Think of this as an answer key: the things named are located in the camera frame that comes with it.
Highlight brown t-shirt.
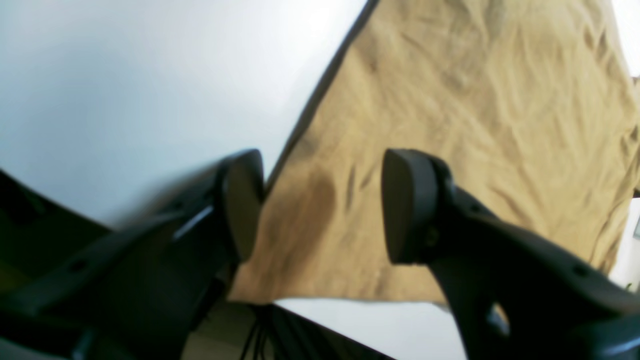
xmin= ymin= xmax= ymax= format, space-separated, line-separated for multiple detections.
xmin=228 ymin=0 xmax=639 ymax=305

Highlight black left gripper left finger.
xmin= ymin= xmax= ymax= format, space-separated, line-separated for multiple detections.
xmin=1 ymin=149 xmax=265 ymax=360

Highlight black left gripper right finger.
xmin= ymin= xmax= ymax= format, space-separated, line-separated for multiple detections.
xmin=381 ymin=148 xmax=640 ymax=360

